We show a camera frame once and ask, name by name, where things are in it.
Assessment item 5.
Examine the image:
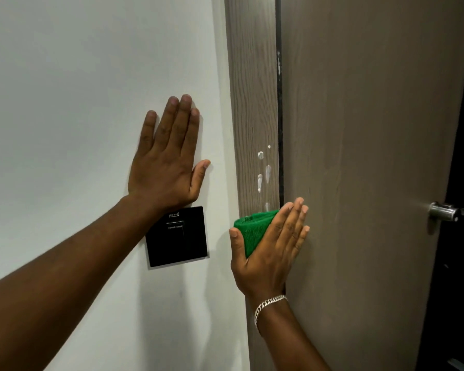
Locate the green microfiber cloth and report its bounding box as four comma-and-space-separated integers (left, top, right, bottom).
234, 209, 281, 259

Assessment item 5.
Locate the person's right hand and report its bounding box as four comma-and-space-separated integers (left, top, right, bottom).
229, 197, 311, 302

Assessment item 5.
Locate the grey wooden door frame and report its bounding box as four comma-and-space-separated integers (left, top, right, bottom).
224, 0, 286, 371

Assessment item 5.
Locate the silver chain bracelet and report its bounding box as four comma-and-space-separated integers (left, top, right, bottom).
254, 294, 288, 333

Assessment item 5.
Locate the black key card switch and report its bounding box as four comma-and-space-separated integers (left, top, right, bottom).
145, 206, 209, 268

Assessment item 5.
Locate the silver door handle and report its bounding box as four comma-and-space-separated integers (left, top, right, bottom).
428, 202, 464, 222

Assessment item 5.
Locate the person's right forearm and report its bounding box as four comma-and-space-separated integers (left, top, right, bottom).
247, 295, 331, 371

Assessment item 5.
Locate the white foam smear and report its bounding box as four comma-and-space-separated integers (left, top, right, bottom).
257, 145, 272, 212

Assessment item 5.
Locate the person's left forearm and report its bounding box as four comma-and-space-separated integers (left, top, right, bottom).
0, 194, 167, 371

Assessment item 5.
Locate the grey wooden door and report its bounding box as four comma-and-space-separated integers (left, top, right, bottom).
280, 0, 464, 371

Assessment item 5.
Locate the person's left hand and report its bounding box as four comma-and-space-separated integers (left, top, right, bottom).
128, 94, 211, 217

